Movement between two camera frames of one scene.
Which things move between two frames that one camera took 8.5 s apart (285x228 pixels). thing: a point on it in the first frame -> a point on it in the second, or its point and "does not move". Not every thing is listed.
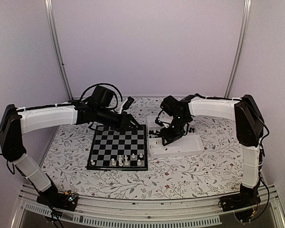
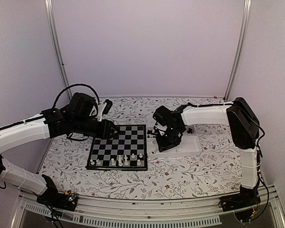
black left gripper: (125, 122) -> (105, 132)
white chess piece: (113, 162) does not move
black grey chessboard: (125, 150) does not move
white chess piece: (120, 164) does not move
